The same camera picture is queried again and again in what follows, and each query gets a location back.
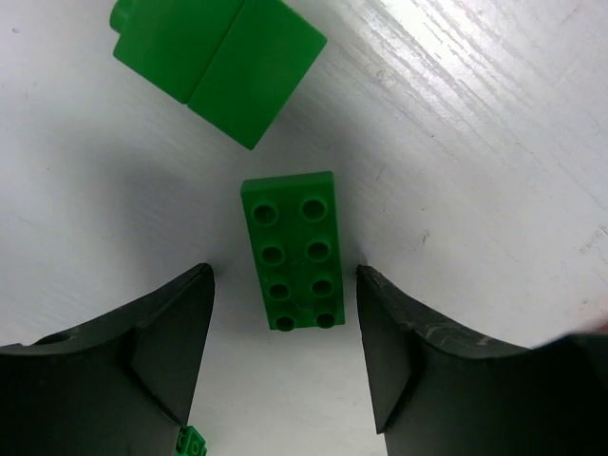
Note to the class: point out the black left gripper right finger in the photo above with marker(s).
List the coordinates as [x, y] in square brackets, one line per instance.
[438, 387]

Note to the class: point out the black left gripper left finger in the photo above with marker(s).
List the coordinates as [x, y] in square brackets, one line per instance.
[122, 383]

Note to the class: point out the small green lego brick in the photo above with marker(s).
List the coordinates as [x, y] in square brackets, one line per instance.
[190, 443]

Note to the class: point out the green tall lego block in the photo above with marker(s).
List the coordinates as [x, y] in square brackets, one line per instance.
[234, 63]

